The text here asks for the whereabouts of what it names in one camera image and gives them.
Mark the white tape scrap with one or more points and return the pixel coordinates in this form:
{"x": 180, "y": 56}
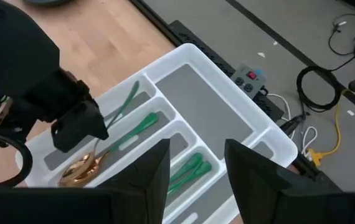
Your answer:
{"x": 351, "y": 112}
{"x": 275, "y": 43}
{"x": 261, "y": 55}

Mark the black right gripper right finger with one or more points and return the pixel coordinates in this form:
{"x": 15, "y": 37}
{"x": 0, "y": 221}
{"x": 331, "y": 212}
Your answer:
{"x": 258, "y": 193}

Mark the white cutlery organizer tray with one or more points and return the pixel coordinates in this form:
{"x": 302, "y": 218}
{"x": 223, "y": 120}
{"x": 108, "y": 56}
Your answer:
{"x": 202, "y": 105}

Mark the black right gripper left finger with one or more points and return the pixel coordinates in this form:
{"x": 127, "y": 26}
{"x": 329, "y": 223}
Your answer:
{"x": 155, "y": 174}

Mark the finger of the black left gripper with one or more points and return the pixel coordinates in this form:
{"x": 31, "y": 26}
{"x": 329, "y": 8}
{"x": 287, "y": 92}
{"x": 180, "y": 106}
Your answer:
{"x": 78, "y": 127}

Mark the grey power strip red switch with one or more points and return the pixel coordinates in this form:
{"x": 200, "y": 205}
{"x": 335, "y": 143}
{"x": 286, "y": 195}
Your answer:
{"x": 246, "y": 84}

